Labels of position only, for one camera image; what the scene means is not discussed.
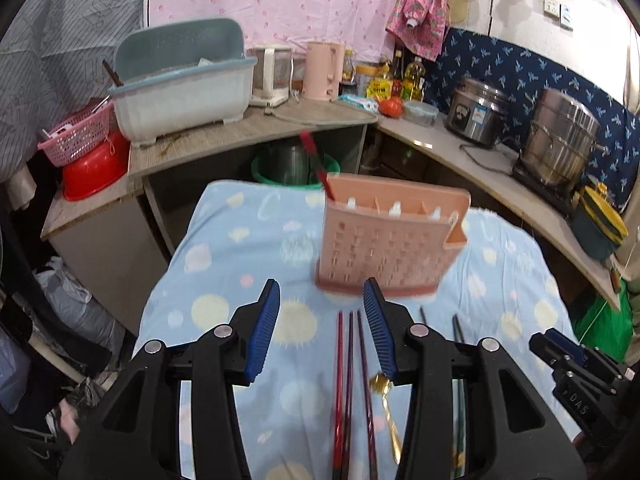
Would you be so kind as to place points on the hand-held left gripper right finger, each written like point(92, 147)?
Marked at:
point(380, 332)

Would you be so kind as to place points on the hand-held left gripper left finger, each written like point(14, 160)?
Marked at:
point(262, 330)

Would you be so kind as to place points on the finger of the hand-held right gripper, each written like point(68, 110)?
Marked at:
point(605, 367)
point(567, 346)

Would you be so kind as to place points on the green chopstick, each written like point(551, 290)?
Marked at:
point(424, 317)
point(459, 430)

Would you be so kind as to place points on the pink plastic utensil holder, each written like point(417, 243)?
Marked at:
point(385, 250)

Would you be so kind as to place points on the gold flower spoon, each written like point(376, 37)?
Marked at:
point(391, 425)

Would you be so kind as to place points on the green plastic bag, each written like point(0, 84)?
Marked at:
point(600, 320)

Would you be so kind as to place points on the blue printed tablecloth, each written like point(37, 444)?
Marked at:
point(240, 270)

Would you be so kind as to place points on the green yellow lunch pot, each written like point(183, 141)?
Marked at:
point(597, 225)

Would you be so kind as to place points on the green plastic bucket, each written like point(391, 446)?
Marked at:
point(260, 175)

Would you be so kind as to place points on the black induction cooker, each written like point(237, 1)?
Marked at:
point(545, 190)

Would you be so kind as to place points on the grey plastic bag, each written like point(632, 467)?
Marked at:
point(75, 300)

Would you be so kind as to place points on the grey curved counter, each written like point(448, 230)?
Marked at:
point(450, 150)

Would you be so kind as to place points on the wooden counter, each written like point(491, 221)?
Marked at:
point(225, 135)

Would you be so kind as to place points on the steel steamer pot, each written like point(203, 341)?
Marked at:
point(560, 140)

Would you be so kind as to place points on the low wooden cabinet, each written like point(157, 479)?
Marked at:
point(85, 215)

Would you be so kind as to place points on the glass food container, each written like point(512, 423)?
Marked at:
point(421, 112)

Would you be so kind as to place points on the red tomato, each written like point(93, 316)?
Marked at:
point(391, 106)

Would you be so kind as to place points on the red plastic basin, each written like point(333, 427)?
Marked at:
point(95, 175)

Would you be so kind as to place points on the blue wet wipes pack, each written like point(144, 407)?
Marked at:
point(357, 102)

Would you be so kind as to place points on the steel rice cooker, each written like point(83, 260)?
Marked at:
point(475, 112)

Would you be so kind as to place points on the teal dish drainer box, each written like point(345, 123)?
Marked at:
point(185, 100)

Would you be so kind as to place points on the clear cooking oil bottle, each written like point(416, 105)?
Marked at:
point(414, 82)

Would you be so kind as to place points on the white electric kettle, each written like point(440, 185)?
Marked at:
point(267, 75)

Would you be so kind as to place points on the yellow lidded jar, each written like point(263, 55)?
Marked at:
point(365, 77)

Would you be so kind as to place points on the dark sauce bottle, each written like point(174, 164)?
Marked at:
point(397, 67)

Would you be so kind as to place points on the pink electric kettle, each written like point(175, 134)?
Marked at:
point(320, 70)

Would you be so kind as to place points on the pink plastic basket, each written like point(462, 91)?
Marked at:
point(75, 140)

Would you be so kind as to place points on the navy printed cloth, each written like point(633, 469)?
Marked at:
point(525, 70)

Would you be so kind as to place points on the white paper roll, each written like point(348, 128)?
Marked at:
point(21, 187)

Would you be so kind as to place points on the pink floral garment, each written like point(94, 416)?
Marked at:
point(420, 5)

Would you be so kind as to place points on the pink dotted curtain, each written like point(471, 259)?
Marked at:
point(275, 0)

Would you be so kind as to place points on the grey striped curtain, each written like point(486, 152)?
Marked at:
point(65, 45)

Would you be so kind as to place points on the white wall socket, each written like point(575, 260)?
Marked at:
point(551, 6)

